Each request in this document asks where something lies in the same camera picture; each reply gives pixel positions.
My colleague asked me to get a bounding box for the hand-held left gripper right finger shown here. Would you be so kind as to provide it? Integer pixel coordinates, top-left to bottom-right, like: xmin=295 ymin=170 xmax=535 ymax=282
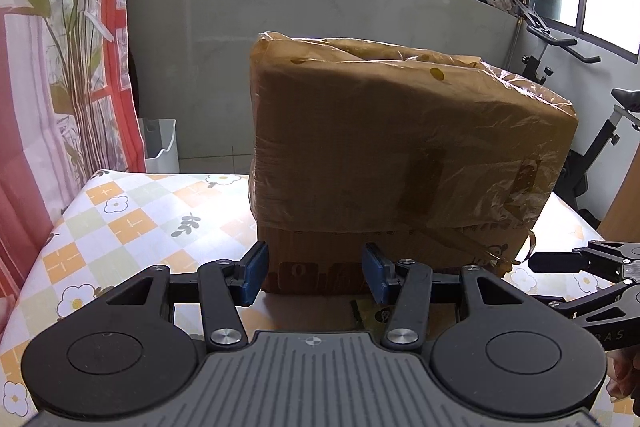
xmin=361 ymin=242 xmax=533 ymax=350

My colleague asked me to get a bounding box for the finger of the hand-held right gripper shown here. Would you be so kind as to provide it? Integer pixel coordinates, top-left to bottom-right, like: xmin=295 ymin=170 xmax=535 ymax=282
xmin=528 ymin=240 xmax=640 ymax=282
xmin=546 ymin=281 xmax=640 ymax=334

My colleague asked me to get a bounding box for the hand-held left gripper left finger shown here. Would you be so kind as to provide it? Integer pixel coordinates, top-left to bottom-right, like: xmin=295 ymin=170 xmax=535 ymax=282
xmin=104 ymin=240 xmax=271 ymax=352

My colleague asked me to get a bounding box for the taped brown cardboard box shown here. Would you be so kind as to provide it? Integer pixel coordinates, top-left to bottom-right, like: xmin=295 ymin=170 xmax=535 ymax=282
xmin=248 ymin=32 xmax=580 ymax=298

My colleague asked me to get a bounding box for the person's right hand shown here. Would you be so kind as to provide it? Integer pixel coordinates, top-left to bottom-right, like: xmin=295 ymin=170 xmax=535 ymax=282
xmin=607 ymin=348 xmax=640 ymax=404

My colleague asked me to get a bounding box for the flat olive packet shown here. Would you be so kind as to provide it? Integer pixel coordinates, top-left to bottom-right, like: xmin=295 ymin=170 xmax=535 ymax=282
xmin=349 ymin=298 xmax=396 ymax=333

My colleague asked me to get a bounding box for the white plastic bin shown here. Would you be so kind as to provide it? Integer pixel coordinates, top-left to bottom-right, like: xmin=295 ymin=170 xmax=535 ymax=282
xmin=137 ymin=118 xmax=180 ymax=174

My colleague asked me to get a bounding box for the black exercise bike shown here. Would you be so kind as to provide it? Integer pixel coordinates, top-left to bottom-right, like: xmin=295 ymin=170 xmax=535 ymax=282
xmin=512 ymin=0 xmax=640 ymax=219

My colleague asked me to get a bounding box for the beige cloth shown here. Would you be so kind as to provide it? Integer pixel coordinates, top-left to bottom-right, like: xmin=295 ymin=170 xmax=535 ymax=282
xmin=486 ymin=0 xmax=521 ymax=16

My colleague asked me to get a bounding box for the printed plant and lamp curtain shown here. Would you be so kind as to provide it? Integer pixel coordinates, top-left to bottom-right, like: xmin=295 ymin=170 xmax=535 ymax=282
xmin=0 ymin=0 xmax=147 ymax=289

